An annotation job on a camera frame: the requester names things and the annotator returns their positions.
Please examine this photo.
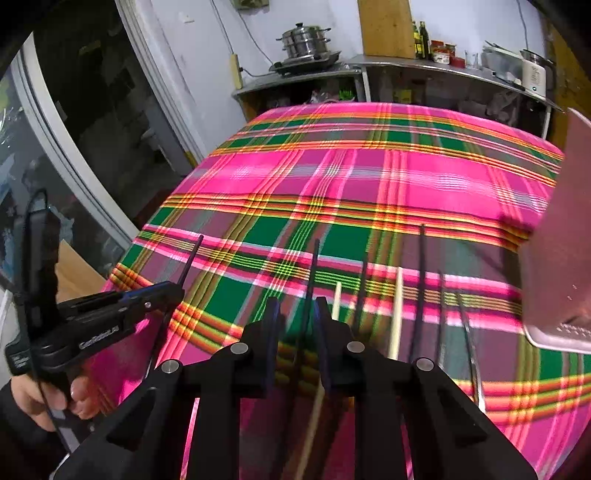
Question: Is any yellow wooden door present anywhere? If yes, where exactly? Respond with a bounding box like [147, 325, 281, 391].
[547, 23, 591, 153]

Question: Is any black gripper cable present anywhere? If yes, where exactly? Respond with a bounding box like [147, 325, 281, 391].
[21, 188, 71, 455]

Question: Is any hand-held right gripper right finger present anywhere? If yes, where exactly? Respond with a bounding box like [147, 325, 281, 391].
[315, 298, 539, 480]

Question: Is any person's left hand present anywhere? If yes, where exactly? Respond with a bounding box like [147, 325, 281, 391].
[11, 373, 101, 433]

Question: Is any tall metal table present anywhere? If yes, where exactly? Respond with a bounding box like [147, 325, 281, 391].
[344, 54, 564, 139]

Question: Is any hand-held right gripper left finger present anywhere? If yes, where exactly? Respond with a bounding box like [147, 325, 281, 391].
[48, 298, 289, 480]

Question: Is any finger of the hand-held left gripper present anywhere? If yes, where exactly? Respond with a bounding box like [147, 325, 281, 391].
[117, 281, 186, 331]

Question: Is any white electric kettle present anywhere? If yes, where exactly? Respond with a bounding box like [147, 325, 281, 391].
[521, 50, 555, 99]

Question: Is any pink utensil holder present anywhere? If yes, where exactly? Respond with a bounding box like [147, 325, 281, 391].
[517, 107, 591, 355]

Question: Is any induction cooker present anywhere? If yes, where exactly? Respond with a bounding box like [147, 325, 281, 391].
[269, 51, 343, 77]

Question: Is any pink plaid tablecloth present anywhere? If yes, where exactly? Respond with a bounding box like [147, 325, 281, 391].
[83, 102, 566, 480]

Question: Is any low metal table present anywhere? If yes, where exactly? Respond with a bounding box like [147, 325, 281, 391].
[232, 65, 365, 121]

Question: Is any white framed glass door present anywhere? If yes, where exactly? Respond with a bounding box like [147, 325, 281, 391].
[0, 0, 208, 296]

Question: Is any person's left forearm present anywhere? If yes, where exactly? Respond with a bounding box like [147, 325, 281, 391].
[0, 383, 63, 480]

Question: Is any steel steamer pot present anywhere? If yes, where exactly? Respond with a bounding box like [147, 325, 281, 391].
[277, 22, 332, 61]

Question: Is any wooden cutting board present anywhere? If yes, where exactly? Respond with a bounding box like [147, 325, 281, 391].
[358, 0, 417, 60]

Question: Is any wooden chopstick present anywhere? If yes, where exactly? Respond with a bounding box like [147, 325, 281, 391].
[293, 281, 342, 480]
[388, 266, 404, 361]

